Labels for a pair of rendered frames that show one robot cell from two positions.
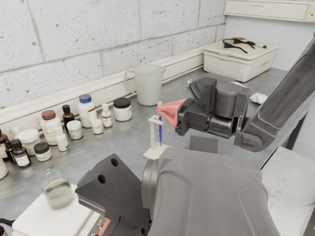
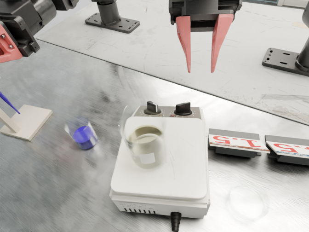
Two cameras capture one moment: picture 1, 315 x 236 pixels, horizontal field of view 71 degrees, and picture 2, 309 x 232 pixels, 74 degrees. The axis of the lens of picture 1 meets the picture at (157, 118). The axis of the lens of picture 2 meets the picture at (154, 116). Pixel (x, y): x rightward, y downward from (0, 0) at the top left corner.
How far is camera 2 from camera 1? 0.46 m
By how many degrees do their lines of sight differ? 70
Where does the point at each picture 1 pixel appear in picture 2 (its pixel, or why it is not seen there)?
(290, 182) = (80, 34)
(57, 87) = not seen: outside the picture
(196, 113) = (21, 6)
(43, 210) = (168, 169)
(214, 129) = (45, 13)
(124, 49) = not seen: outside the picture
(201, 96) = not seen: outside the picture
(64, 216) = (168, 138)
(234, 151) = (36, 62)
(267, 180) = (78, 44)
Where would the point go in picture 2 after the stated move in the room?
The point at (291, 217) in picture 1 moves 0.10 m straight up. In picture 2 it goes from (112, 36) to (104, 3)
